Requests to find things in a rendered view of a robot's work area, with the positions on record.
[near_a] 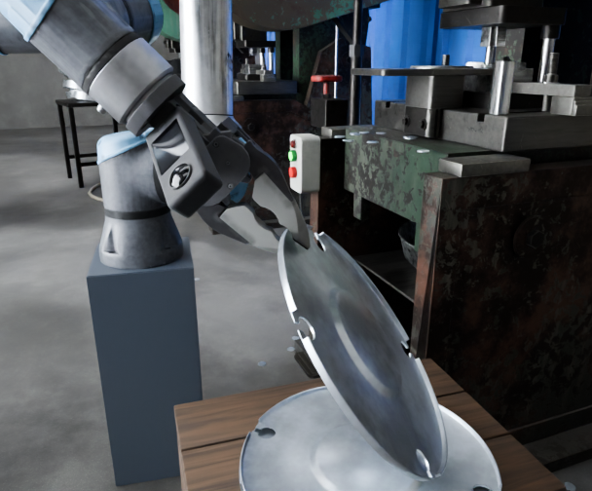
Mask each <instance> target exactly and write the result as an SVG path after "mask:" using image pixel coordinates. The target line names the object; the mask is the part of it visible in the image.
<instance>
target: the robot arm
mask: <svg viewBox="0 0 592 491"><path fill-rule="evenodd" d="M179 15H180V51H181V79H180V78H179V77H178V76H177V75H176V74H174V75H173V67H172V66H171V65H170V64H169V63H168V62H167V61H166V60H165V59H164V58H163V57H162V56H161V55H160V54H159V53H157V52H156V51H155V50H154V49H153V48H152V47H151V46H150V44H152V43H153V42H154V41H155V40H156V39H157V38H158V37H159V35H160V33H161V31H162V28H163V23H164V13H163V9H162V6H161V3H160V1H159V0H0V55H2V56H6V55H8V54H44V55H45V56H46V57H47V58H48V59H49V60H50V61H51V62H52V63H54V64H55V65H56V66H57V67H58V68H59V69H60V70H61V71H62V72H63V73H64V74H66V75H67V76H68V77H69V78H70V79H71V80H72V81H73V82H74V83H75V84H76V85H77V86H79V87H80V88H81V89H82V90H83V91H84V92H85V93H86V94H87V95H89V96H90V97H91V98H92V99H93V100H94V101H96V102H97V103H98V104H99V105H98V106H97V110H98V112H100V113H101V114H106V113H107V112H108V113H109V114H110V115H111V116H112V117H113V118H114V119H115V120H116V121H117V122H118V123H119V124H127V125H126V128H127V129H128V131H126V132H116V133H112V134H108V135H105V136H103V137H102V138H101V139H100V140H99V141H98V143H97V157H98V161H97V164H98V166H99V174H100V182H101V190H102V198H103V205H104V212H105V222H104V226H103V231H102V236H101V240H100V245H99V256H100V261H101V263H103V264H104V265H106V266H109V267H112V268H117V269H146V268H153V267H158V266H162V265H165V264H168V263H170V262H173V261H175V260H177V259H178V258H180V257H181V256H182V254H183V242H182V239H181V236H180V234H179V232H178V229H177V227H176V225H175V222H174V220H173V218H172V215H171V211H170V210H171V209H172V210H173V211H175V212H177V213H178V214H180V215H182V216H183V217H185V218H189V217H191V216H192V215H193V214H194V213H195V212H197V213H198V214H199V216H200V217H201V218H202V220H203V221H204V222H205V223H206V224H207V225H208V226H209V227H211V228H212V229H213V230H215V231H216V232H218V233H220V234H222V235H225V236H227V237H230V238H232V239H234V240H237V241H239V242H242V243H244V244H246V245H251V246H255V247H258V248H261V249H263V250H266V251H269V252H272V253H275V254H278V244H279V240H280V236H278V235H277V234H276V232H275V231H274V229H273V227H271V226H268V225H266V224H265V223H264V222H263V221H262V220H261V219H260V218H259V217H258V216H256V214H255V210H254V209H253V208H252V207H251V206H250V205H249V204H248V203H246V202H242V203H239V201H240V200H241V199H242V197H243V196H244V194H245V191H246V188H247V185H248V183H249V182H250V181H251V179H252V177H253V179H254V180H255V182H254V188H253V194H252V198H253V200H254V201H255V202H256V203H257V204H258V205H259V206H260V207H263V208H268V209H269V210H271V211H272V212H273V213H274V214H275V215H276V216H277V219H278V222H279V224H280V225H283V226H285V227H286V228H287V229H288V230H289V231H290V232H291V234H292V240H294V241H295V242H296V243H297V244H299V245H300V246H302V247H304V248H305V249H306V250H308V249H309V248H310V237H309V231H308V227H307V224H306V222H305V219H304V217H303V215H302V212H301V211H300V209H299V207H298V205H297V203H296V200H295V199H294V197H293V196H292V195H291V192H290V190H289V188H288V185H287V183H286V180H285V178H284V176H283V173H282V171H281V169H280V167H279V165H278V163H277V162H276V161H275V160H274V159H273V158H272V157H271V156H270V155H269V154H268V153H267V152H264V151H263V149H262V148H261V147H260V146H259V145H258V144H257V143H256V142H255V141H254V140H252V139H251V138H250V137H249V136H248V135H247V134H246V133H245V132H244V131H243V130H242V129H241V125H240V124H239V123H238V122H237V121H236V120H235V119H234V116H233V14H232V0H179ZM151 126H152V127H153V128H150V127H151ZM250 175H251V176H252V177H251V176H250Z"/></svg>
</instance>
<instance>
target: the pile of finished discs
mask: <svg viewBox="0 0 592 491"><path fill-rule="evenodd" d="M438 405H439V408H440V411H441V414H442V418H443V422H444V426H445V431H446V436H447V443H448V460H447V465H446V469H445V471H444V473H442V474H441V475H440V476H438V477H436V478H435V479H432V480H431V481H418V480H416V479H413V478H410V477H408V476H406V475H404V474H403V473H401V472H399V471H398V470H396V469H395V468H394V467H392V466H391V465H390V464H389V463H388V462H386V461H385V460H384V459H383V458H382V457H381V456H380V455H379V454H378V453H377V452H376V451H375V450H374V449H373V448H372V447H371V446H370V445H369V444H368V443H367V441H366V440H365V439H364V438H363V437H362V436H361V434H360V433H359V432H358V431H357V430H356V428H355V427H354V426H353V425H352V423H351V422H350V420H349V419H348V418H347V416H346V415H345V413H344V412H343V411H342V409H341V408H340V406H339V405H338V403H337V402H336V400H335V399H334V397H333V396H332V395H331V394H330V392H329V391H328V389H327V387H326V386H323V387H318V388H314V389H310V390H306V391H303V392H301V393H299V394H296V395H294V396H292V397H288V398H286V399H284V400H283V401H281V402H279V403H278V404H276V405H275V406H273V407H272V408H271V409H269V410H268V411H267V412H266V413H265V414H264V415H262V416H261V417H260V418H259V423H258V425H257V426H256V427H255V430H254V431H252V433H251V432H249V433H248V435H247V437H246V439H245V441H244V444H243V447H242V450H241V454H240V490H241V491H501V486H502V484H501V477H500V470H499V467H498V464H497V462H496V460H495V458H494V456H493V454H492V452H491V450H490V449H489V447H488V446H487V444H486V443H485V441H484V440H483V439H482V438H481V436H480V435H479V434H478V433H477V432H476V431H475V430H474V429H473V428H472V427H471V426H470V425H469V424H468V423H466V422H465V421H464V420H463V419H462V418H460V417H459V416H458V415H456V414H455V413H453V412H452V411H450V410H449V409H447V408H445V407H444V406H442V405H440V404H438Z"/></svg>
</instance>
